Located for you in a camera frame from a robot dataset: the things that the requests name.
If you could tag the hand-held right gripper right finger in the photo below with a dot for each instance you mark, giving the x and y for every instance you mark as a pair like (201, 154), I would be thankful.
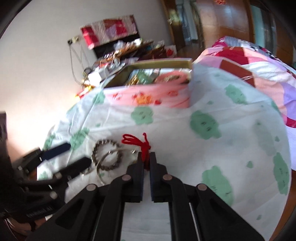
(153, 183)

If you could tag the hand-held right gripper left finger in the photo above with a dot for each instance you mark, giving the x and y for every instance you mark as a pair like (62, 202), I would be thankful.
(138, 183)

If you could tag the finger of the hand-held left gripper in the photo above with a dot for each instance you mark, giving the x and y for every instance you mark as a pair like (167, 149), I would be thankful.
(78, 164)
(55, 150)

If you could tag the pink tin box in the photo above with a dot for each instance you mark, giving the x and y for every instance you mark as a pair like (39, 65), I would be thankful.
(150, 95)

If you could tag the pink bangle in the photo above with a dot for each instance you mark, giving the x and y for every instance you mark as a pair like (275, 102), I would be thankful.
(171, 78)

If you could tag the thin silver bangle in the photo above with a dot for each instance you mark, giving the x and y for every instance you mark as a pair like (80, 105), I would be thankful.
(99, 172)

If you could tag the red snack box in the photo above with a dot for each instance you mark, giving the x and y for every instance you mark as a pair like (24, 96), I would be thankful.
(84, 91)

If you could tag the white box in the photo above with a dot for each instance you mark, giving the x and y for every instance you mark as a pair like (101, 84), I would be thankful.
(95, 76)

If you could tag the green cloud printed tablecloth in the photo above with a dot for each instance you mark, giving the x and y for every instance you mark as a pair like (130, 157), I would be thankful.
(231, 115)

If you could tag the printed paper leaflet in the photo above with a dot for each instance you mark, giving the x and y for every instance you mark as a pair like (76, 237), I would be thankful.
(145, 76)

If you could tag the cloth-covered television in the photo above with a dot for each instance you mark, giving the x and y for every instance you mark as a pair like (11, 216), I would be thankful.
(106, 30)

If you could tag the white shopping bag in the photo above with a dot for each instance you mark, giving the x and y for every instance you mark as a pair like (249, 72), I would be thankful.
(171, 51)

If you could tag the wooden television cabinet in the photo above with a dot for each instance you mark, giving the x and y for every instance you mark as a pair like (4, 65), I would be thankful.
(148, 49)

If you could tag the wooden door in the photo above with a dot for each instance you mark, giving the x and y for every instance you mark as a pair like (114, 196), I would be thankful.
(172, 27)

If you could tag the pink patchwork quilt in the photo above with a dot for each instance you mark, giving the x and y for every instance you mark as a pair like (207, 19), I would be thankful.
(266, 74)

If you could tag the black and white floral quilt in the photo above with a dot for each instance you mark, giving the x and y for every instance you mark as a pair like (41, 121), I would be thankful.
(259, 49)

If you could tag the wooden wardrobe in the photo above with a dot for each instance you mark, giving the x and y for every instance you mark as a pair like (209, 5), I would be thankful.
(226, 23)

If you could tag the red paper decoration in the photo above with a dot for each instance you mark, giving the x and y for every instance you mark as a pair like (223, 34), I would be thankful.
(220, 1)

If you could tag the wall socket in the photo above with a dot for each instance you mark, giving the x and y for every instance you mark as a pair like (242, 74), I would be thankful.
(73, 40)

